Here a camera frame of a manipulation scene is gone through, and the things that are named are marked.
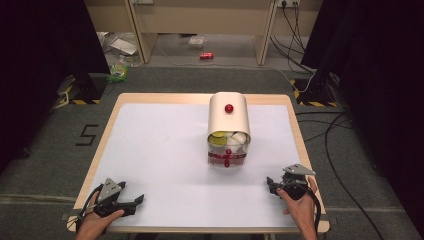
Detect white plastic bag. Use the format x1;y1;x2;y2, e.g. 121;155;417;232
96;31;140;57

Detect beige desk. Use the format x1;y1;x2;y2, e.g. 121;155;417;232
83;0;325;67

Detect clear plastic container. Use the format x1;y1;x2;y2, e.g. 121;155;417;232
187;35;207;50

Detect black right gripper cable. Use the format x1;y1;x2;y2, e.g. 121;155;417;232
308;186;323;234

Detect white wall power outlet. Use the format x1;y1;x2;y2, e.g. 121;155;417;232
276;0;302;9

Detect cream roll-top box, red knobs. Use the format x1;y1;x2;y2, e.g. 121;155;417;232
206;91;252;169

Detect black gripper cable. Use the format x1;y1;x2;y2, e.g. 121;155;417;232
308;186;323;234
75;184;103;234

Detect thin black floor cable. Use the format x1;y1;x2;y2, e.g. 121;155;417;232
294;110;355;143

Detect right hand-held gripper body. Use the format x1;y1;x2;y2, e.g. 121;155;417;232
279;163;316;201

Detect person's left hand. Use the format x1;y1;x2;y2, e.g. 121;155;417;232
77;191;125;235

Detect wooden table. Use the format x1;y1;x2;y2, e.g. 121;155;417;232
66;92;331;234

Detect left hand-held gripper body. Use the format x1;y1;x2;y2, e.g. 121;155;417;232
93;177;138;218

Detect olive green round lid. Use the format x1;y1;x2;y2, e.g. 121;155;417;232
208;134;228;148

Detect black power cables bundle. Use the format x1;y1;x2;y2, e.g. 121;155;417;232
269;2;317;74

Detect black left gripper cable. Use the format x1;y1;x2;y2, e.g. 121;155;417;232
75;184;103;234

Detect black yellow striped stand base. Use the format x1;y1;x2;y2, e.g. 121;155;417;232
289;78;340;108
54;73;108;107

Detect white cup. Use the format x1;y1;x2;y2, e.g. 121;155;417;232
232;131;250;145
225;136;243;153

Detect person's right hand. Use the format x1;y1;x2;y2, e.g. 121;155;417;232
277;176;320;235

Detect long black floor cable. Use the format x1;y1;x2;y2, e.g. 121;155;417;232
324;111;388;240

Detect black curtain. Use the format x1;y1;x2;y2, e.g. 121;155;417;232
300;0;424;240
0;0;112;176

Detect green snack packet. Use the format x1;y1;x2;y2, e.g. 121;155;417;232
106;62;130;84

